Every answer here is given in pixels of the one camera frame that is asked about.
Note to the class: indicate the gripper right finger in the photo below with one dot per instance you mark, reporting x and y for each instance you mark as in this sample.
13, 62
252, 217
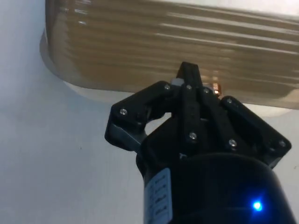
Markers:
252, 123

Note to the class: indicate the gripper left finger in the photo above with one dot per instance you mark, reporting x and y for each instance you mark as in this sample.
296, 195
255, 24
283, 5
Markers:
140, 102

